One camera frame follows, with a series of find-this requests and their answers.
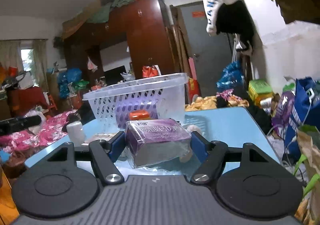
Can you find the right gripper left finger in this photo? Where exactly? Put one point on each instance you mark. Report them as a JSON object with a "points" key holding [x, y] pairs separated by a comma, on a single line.
{"points": [[104, 154]]}

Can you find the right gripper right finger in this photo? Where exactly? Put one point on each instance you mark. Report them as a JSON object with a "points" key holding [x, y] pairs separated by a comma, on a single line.
{"points": [[211, 156]]}

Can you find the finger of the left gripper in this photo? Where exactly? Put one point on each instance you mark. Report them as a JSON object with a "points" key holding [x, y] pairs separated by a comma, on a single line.
{"points": [[18, 124]]}

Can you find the orange white medicine box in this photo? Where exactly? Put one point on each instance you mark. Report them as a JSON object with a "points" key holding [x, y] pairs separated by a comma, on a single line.
{"points": [[98, 136]]}

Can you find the white pill bottle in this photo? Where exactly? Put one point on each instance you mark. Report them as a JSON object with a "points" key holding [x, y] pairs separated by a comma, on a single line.
{"points": [[76, 133]]}

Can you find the purple medicine box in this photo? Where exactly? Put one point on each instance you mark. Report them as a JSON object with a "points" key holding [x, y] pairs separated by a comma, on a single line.
{"points": [[150, 142]]}

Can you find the orange cap bottle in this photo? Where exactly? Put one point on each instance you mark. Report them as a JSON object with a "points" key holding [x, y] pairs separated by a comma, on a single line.
{"points": [[139, 115]]}

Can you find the purple tissue pack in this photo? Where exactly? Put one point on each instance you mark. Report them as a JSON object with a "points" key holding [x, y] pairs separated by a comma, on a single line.
{"points": [[123, 109]]}

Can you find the pink floral bedding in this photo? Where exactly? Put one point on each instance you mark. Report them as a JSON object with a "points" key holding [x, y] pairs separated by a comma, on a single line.
{"points": [[50, 132]]}

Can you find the clear plastic basket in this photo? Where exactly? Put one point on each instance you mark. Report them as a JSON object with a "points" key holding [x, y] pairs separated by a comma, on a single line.
{"points": [[162, 97]]}

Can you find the green box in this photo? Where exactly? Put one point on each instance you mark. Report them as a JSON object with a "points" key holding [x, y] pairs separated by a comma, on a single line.
{"points": [[259, 88]]}

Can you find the blue plastic bag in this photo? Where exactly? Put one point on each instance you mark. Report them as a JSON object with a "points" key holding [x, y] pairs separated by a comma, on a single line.
{"points": [[232, 77]]}

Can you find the purple snack bag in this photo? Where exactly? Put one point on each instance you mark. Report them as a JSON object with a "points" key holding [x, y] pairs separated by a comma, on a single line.
{"points": [[283, 111]]}

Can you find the red white hanging bag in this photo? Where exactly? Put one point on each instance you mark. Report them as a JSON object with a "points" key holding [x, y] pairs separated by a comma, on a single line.
{"points": [[151, 71]]}

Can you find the grey door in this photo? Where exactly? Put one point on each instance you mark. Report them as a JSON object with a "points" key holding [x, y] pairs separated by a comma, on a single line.
{"points": [[210, 54]]}

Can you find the blue shopping bag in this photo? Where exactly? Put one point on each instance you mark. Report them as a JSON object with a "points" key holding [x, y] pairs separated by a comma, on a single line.
{"points": [[305, 111]]}

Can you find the red brown wardrobe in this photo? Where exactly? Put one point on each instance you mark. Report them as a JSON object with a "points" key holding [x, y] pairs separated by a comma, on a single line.
{"points": [[143, 24]]}

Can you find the white black hanging jacket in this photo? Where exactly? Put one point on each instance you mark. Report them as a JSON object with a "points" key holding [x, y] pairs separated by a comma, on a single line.
{"points": [[232, 17]]}

